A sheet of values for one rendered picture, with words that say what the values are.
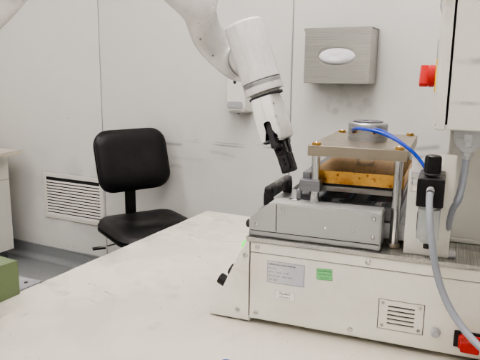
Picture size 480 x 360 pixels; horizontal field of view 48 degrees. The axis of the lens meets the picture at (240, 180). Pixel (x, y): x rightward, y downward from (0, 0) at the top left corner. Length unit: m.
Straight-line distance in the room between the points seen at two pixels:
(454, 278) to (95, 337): 0.66
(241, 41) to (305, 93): 1.52
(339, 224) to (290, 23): 1.80
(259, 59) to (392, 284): 0.52
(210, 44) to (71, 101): 2.31
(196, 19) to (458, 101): 0.54
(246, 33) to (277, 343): 0.62
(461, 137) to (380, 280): 0.28
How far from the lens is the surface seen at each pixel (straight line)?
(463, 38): 0.94
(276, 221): 1.03
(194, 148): 2.94
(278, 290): 1.06
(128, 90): 3.17
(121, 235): 2.60
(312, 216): 1.00
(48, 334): 1.12
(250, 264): 1.06
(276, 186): 1.13
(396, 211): 1.00
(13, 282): 1.30
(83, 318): 1.16
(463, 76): 0.94
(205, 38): 1.21
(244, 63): 1.14
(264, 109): 1.12
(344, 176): 1.04
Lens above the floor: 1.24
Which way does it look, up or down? 11 degrees down
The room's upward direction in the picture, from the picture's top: 1 degrees clockwise
